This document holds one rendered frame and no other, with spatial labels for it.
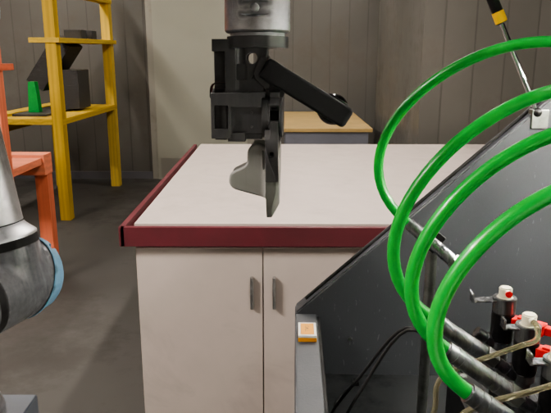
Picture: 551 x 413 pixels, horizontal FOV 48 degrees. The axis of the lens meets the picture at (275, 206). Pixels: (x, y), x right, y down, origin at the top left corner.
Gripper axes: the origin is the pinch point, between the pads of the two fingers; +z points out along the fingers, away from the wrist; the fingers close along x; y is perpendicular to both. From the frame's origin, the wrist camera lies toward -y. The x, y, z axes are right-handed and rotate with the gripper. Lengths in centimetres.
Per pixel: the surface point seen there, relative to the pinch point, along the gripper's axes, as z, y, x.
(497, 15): -25, -34, -31
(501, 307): 12.3, -27.9, 0.7
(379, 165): -3.0, -14.1, -14.4
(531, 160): -2, -41, -31
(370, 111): 29, -74, -620
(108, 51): -34, 196, -563
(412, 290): 4.4, -14.0, 16.7
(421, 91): -13.5, -19.0, -11.9
